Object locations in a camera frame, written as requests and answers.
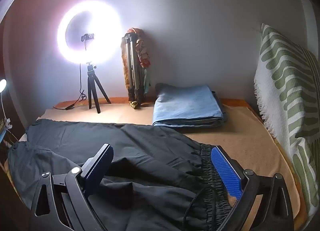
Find black phone clamp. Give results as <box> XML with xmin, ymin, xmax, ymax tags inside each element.
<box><xmin>80</xmin><ymin>33</ymin><xmax>95</xmax><ymax>51</ymax></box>

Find folded blue towel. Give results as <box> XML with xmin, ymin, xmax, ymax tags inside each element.
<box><xmin>152</xmin><ymin>83</ymin><xmax>228</xmax><ymax>128</ymax></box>

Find green patterned white pillow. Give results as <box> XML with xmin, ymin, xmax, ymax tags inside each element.
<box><xmin>254</xmin><ymin>23</ymin><xmax>320</xmax><ymax>218</ymax></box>

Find black ring light cable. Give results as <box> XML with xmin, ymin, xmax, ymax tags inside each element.
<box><xmin>53</xmin><ymin>63</ymin><xmax>88</xmax><ymax>110</ymax></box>

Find small black tripod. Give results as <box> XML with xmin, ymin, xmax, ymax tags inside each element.
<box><xmin>86</xmin><ymin>62</ymin><xmax>112</xmax><ymax>114</ymax></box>

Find white ring light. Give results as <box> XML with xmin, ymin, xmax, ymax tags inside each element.
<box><xmin>57</xmin><ymin>2</ymin><xmax>123</xmax><ymax>66</ymax></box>

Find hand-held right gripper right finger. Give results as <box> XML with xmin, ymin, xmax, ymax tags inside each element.
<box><xmin>211</xmin><ymin>145</ymin><xmax>294</xmax><ymax>231</ymax></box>

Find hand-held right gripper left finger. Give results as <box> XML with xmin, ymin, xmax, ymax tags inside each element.
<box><xmin>30</xmin><ymin>143</ymin><xmax>115</xmax><ymax>231</ymax></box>

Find small round lamp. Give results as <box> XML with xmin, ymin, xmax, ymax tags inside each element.
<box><xmin>0</xmin><ymin>79</ymin><xmax>7</xmax><ymax>119</ymax></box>

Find black pants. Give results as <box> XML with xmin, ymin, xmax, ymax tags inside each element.
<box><xmin>7</xmin><ymin>118</ymin><xmax>240</xmax><ymax>231</ymax></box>

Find folded silver tripod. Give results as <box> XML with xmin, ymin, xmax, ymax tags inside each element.
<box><xmin>124</xmin><ymin>33</ymin><xmax>147</xmax><ymax>104</ymax></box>

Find folded grey tripod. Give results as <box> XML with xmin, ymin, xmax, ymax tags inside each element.
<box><xmin>121</xmin><ymin>28</ymin><xmax>152</xmax><ymax>110</ymax></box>

